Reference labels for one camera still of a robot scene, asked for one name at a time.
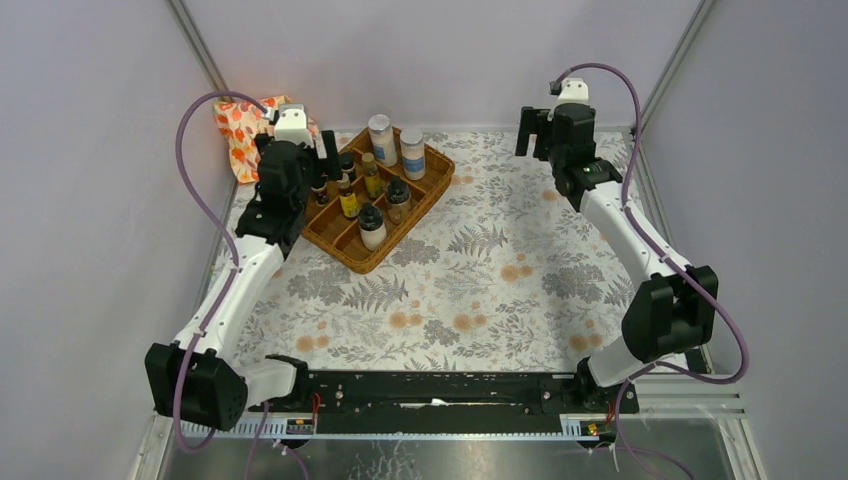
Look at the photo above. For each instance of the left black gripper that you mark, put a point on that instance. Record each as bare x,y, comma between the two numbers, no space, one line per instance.
333,167

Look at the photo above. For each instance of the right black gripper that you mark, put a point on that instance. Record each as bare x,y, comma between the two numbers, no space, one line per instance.
533,122

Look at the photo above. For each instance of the dark spice jar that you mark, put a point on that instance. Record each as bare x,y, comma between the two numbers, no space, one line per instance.
320,191
347,162

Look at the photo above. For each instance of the yellow label sauce bottle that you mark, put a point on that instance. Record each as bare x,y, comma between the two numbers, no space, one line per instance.
373,182

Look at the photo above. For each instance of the blue label pellet jar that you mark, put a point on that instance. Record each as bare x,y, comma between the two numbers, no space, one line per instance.
382,138
413,152

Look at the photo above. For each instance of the black cap grinder bottle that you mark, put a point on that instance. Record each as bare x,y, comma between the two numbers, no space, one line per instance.
398,197

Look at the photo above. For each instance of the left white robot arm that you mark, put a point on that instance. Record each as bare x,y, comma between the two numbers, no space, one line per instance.
192,377

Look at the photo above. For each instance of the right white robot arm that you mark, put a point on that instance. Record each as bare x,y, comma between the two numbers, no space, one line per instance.
668,313

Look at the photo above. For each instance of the brown wicker divided basket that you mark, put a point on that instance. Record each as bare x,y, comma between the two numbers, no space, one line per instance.
341,237

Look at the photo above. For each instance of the orange floral cloth bag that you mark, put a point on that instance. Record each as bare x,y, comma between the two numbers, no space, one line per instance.
239,123

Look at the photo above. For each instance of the floral patterned table mat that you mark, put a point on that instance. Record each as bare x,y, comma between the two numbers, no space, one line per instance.
500,275

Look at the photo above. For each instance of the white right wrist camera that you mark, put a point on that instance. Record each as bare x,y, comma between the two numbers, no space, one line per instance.
573,90

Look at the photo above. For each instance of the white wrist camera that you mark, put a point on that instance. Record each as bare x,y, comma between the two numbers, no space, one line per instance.
573,90
292,125

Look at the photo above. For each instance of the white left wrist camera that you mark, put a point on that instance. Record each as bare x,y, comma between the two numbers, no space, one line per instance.
292,125

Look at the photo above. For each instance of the aluminium frame rail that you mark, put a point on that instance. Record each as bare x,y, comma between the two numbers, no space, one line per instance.
188,27

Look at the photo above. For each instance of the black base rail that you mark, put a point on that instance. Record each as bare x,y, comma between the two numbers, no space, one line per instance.
406,402

